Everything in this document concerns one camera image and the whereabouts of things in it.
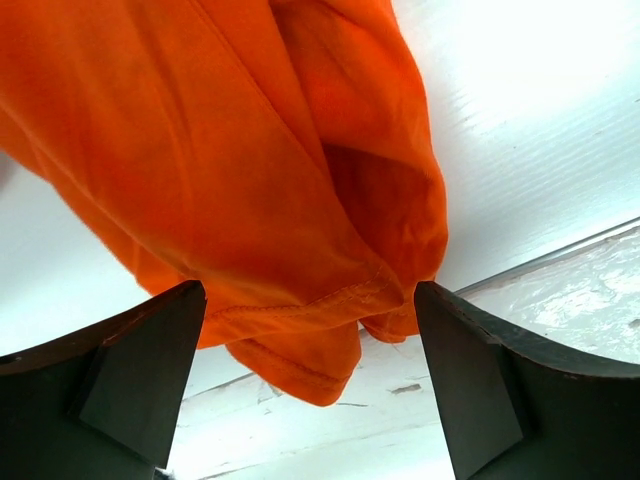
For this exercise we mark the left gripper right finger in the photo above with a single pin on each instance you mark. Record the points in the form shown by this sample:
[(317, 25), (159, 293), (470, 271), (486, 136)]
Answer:
[(516, 405)]

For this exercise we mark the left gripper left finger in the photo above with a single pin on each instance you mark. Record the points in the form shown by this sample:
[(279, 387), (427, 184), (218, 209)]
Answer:
[(102, 402)]

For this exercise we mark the orange t shirt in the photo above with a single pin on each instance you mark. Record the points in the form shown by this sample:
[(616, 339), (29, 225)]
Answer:
[(279, 152)]

